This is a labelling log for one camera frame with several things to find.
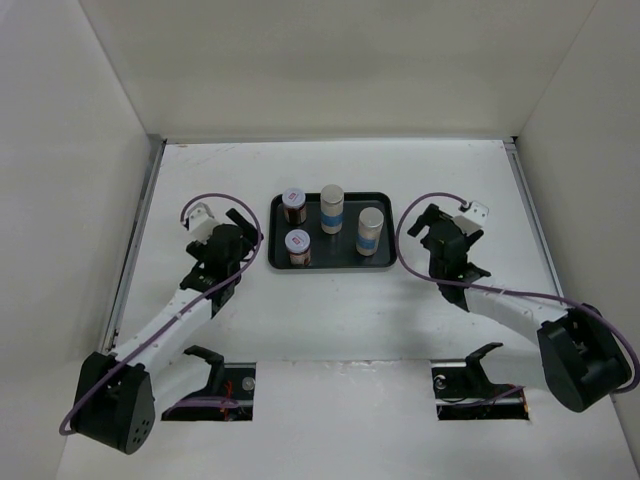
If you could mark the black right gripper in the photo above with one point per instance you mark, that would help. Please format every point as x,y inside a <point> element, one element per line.
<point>431,215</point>

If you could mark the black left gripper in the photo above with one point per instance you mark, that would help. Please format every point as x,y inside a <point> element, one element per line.
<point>249,235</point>

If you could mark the sauce jar white lid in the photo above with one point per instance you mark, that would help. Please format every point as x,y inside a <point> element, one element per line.
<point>298,246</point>
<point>294,205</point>

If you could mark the grain bottle blue label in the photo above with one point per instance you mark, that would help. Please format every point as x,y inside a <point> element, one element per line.
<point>370,223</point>
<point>331,208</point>

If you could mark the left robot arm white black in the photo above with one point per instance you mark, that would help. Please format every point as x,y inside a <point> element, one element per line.
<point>120,394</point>

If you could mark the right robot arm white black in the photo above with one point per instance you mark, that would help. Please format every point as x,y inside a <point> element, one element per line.
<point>583,357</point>

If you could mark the black rectangular plastic tray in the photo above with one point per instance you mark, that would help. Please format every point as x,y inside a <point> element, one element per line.
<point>333,251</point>

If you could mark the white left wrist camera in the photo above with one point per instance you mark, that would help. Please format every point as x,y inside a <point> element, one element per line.
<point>200,222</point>

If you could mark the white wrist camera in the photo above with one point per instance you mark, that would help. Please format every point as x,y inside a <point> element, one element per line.
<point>472,217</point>
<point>200,222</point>

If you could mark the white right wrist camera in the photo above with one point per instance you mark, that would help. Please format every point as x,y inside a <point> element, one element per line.
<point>472,217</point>

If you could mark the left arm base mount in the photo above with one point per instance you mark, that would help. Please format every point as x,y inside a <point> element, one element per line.
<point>223,392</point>

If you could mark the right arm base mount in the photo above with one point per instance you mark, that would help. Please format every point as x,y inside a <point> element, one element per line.
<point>464,392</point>

